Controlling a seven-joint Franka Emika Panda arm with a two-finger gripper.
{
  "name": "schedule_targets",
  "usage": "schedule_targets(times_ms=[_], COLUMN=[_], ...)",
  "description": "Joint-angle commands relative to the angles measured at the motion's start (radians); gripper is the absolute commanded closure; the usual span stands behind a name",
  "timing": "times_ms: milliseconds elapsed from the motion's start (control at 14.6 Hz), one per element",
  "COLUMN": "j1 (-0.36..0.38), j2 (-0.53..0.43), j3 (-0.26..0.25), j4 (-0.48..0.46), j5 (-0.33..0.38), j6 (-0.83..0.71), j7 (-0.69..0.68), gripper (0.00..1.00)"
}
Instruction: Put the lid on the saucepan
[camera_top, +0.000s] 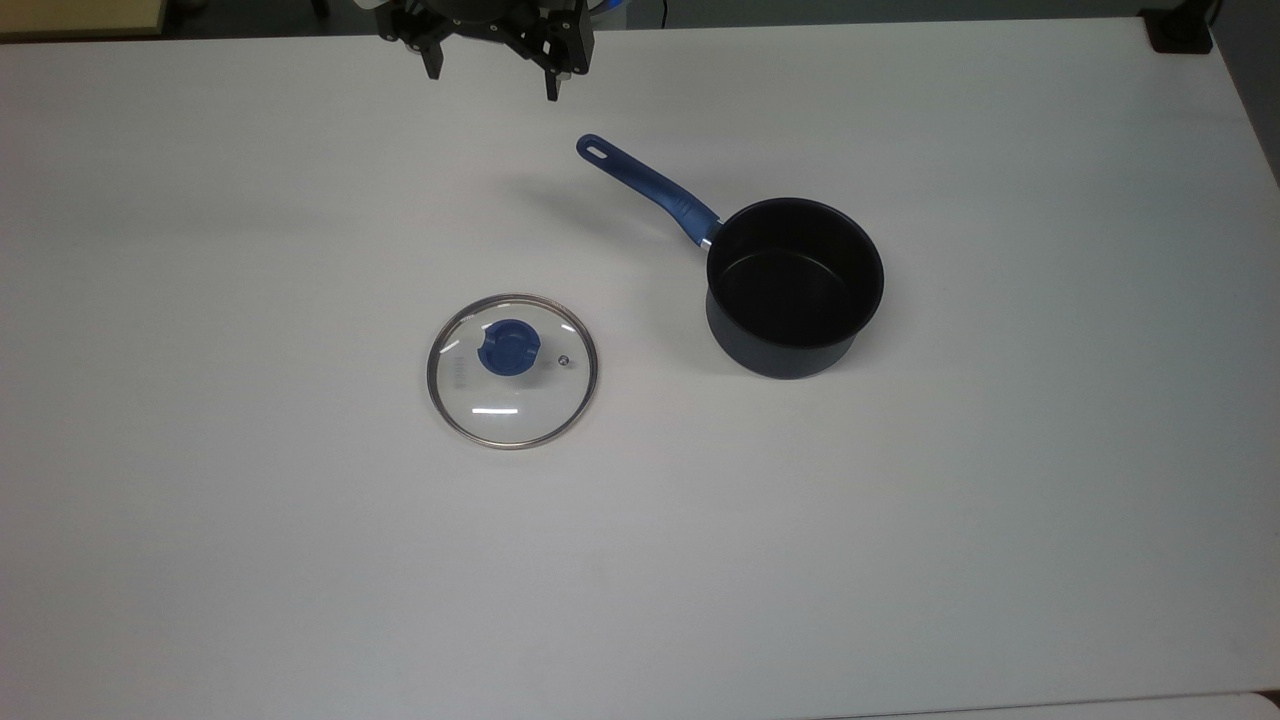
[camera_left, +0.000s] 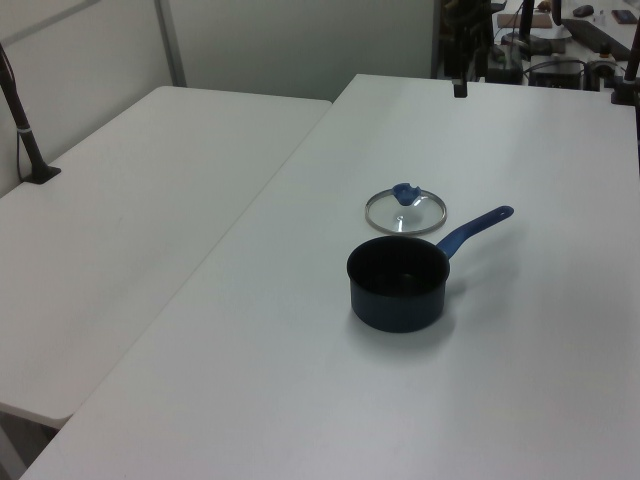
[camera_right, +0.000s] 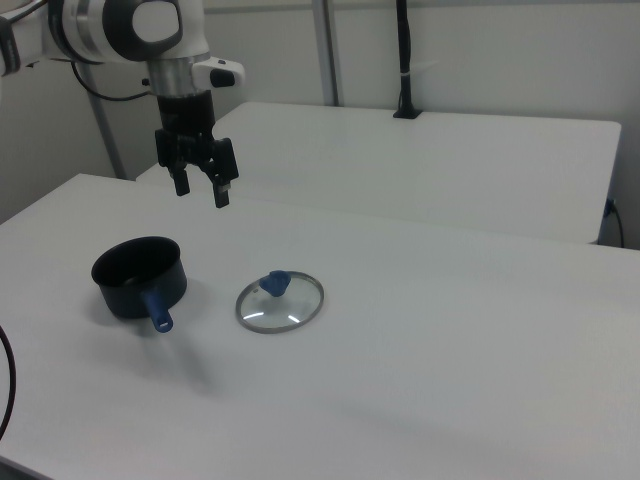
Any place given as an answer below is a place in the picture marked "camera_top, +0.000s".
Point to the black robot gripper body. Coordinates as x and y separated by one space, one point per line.
470 14

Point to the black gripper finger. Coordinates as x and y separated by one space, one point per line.
431 52
566 45

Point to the glass lid with blue knob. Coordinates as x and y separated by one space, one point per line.
508 347

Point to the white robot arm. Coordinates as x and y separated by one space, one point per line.
610 5

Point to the light wooden table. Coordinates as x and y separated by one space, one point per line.
80 15

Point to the black table clamp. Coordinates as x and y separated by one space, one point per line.
1180 28

